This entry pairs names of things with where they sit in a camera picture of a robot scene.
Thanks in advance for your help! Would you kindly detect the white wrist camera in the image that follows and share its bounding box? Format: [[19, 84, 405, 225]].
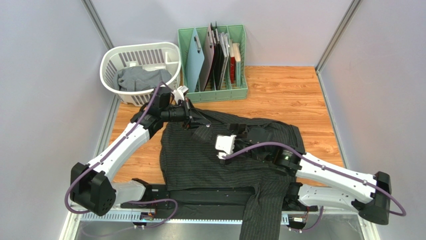
[[215, 135, 237, 160], [172, 85, 189, 105]]

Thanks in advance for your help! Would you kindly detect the grey shirt in basket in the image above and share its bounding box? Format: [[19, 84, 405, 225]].
[[112, 66, 172, 92]]

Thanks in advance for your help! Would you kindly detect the red book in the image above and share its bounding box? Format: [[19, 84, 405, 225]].
[[229, 39, 236, 84]]

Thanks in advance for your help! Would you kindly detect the white laundry basket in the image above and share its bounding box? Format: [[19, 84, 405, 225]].
[[99, 42, 182, 106]]

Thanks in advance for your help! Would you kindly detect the black folder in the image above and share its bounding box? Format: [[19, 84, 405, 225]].
[[210, 22, 222, 90]]

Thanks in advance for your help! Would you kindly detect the blue clipboard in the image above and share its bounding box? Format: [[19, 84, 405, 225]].
[[185, 28, 205, 93]]

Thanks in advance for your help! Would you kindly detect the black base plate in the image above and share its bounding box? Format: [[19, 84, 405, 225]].
[[120, 184, 319, 221]]

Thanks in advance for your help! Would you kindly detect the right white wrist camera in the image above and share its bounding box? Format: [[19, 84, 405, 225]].
[[215, 135, 237, 160]]

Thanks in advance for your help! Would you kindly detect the mauve clipboard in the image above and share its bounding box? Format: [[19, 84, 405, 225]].
[[199, 23, 215, 92]]

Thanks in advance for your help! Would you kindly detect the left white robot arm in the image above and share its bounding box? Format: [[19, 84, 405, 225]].
[[64, 88, 211, 216]]

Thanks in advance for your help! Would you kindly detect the aluminium rail frame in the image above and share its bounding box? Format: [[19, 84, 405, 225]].
[[58, 191, 381, 240]]

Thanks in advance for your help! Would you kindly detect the green file organizer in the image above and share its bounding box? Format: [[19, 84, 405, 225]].
[[177, 24, 248, 103]]

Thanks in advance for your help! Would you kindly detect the green spine book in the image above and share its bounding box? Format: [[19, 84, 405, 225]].
[[232, 42, 242, 87]]

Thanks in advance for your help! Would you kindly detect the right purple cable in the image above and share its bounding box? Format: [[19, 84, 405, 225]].
[[221, 141, 408, 233]]

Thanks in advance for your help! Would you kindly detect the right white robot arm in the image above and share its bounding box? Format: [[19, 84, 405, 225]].
[[215, 127, 392, 225]]

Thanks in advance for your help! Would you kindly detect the grey notebook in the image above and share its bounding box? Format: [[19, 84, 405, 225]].
[[217, 32, 230, 90]]

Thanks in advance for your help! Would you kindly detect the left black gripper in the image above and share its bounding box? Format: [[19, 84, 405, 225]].
[[161, 97, 211, 130]]

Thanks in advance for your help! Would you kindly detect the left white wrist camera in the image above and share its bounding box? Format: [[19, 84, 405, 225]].
[[172, 85, 189, 105]]

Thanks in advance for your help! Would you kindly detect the black pinstriped long sleeve shirt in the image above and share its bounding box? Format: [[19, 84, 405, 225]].
[[160, 110, 305, 240]]

